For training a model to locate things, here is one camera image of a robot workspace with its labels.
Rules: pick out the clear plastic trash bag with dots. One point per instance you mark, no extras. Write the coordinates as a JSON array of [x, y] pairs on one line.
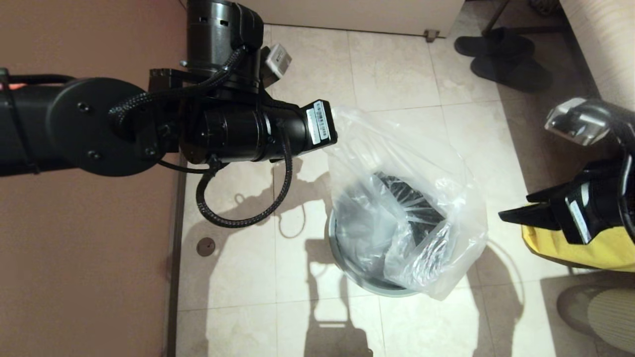
[[446, 233]]

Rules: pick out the grey ribbed round stool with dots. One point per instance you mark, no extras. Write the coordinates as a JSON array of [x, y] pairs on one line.
[[610, 317]]

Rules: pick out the beige striped upholstered furniture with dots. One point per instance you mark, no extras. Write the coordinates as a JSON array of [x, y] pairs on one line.
[[605, 49]]

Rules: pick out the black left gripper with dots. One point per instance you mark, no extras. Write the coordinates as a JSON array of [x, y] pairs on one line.
[[317, 124]]

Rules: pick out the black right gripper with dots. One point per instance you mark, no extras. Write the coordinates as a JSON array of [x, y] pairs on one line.
[[600, 203]]

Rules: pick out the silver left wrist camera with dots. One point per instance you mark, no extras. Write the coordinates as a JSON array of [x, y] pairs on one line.
[[278, 60]]

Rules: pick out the white door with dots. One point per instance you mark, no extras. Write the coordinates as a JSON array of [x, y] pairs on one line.
[[372, 15]]

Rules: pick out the black slipper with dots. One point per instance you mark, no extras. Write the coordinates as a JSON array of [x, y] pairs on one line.
[[516, 77], [491, 47]]

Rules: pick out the black round trash bin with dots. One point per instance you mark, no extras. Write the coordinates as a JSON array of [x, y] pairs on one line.
[[416, 198]]

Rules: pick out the round metal floor cap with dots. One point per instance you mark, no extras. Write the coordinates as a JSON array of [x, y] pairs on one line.
[[206, 247]]

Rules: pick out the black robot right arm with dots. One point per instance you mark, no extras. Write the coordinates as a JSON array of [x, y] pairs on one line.
[[578, 121]]

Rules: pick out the small metal door stopper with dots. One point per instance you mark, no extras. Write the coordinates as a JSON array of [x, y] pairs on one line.
[[430, 36]]

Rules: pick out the yellow cloth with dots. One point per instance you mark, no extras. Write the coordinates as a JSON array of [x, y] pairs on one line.
[[595, 253]]

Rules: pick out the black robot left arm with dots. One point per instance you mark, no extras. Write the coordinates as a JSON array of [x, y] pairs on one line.
[[99, 124]]

